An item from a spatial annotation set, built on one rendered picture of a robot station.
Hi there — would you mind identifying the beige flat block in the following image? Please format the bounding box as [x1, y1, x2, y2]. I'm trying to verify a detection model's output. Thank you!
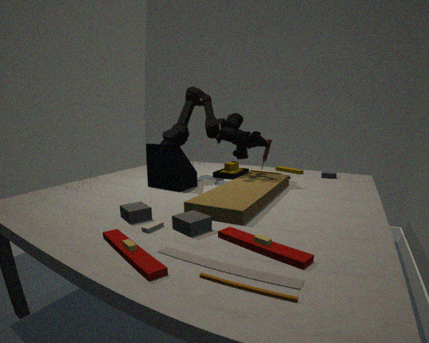
[142, 221, 164, 233]

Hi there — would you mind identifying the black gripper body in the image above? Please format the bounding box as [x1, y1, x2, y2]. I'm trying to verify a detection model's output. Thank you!
[230, 129, 261, 150]

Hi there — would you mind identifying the brown wooden-handled awl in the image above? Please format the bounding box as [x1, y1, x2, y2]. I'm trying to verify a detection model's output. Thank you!
[262, 139, 272, 164]

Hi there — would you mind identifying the red flat bar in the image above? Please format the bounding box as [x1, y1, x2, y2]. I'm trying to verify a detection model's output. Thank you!
[218, 227, 314, 270]
[102, 229, 168, 282]

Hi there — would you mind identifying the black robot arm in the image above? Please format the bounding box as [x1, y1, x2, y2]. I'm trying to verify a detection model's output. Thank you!
[161, 86, 248, 159]

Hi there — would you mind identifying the yellow flat bar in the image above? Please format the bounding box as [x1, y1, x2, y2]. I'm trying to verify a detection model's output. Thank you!
[275, 166, 303, 174]

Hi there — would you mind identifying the thin grey flat strip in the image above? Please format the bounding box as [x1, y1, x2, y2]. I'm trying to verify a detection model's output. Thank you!
[158, 247, 305, 290]

